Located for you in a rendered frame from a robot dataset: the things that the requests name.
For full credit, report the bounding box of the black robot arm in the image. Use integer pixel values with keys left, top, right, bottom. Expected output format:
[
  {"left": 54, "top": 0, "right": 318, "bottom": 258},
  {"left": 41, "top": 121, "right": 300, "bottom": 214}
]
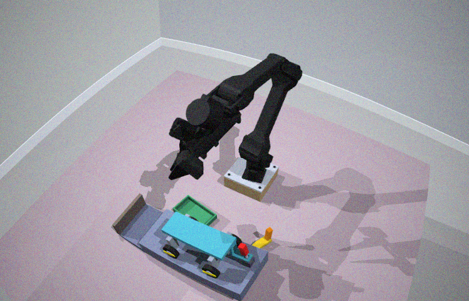
[{"left": 169, "top": 53, "right": 303, "bottom": 183}]

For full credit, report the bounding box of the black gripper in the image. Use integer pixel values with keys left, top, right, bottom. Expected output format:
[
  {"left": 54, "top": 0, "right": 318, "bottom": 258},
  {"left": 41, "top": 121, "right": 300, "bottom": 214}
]
[{"left": 169, "top": 127, "right": 221, "bottom": 180}]

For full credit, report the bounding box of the cyan wheeled trolley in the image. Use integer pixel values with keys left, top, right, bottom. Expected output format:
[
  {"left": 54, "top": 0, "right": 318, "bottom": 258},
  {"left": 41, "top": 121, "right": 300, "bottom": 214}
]
[{"left": 161, "top": 212, "right": 253, "bottom": 278}]

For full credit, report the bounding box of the green tray floor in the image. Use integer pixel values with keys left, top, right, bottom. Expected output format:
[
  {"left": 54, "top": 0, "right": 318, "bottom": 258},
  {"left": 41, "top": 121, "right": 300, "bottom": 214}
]
[{"left": 177, "top": 199, "right": 213, "bottom": 224}]

